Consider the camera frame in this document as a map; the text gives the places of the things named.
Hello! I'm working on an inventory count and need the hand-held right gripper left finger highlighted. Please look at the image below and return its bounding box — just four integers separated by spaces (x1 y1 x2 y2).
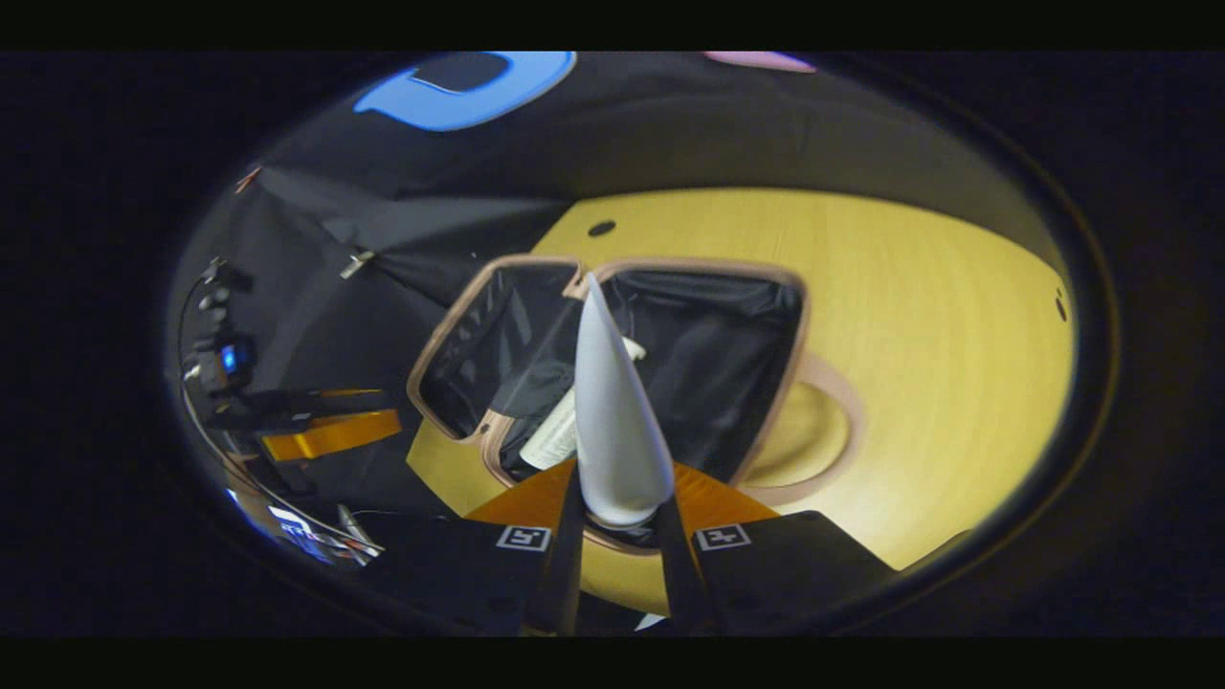
368 457 588 638

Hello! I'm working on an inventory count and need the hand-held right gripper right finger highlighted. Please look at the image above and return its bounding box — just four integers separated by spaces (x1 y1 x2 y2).
656 462 901 637

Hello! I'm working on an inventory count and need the white labelled lotion tube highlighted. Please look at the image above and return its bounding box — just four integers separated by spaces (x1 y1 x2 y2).
520 335 648 472

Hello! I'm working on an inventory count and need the white cone-shaped bottle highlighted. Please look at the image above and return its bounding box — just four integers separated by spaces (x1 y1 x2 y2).
572 273 676 529

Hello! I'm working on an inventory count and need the pink suitcase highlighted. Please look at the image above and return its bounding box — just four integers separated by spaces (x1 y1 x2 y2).
407 254 867 558

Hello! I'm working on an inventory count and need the black backdrop cloth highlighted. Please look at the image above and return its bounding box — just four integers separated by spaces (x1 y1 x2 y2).
172 53 1054 537

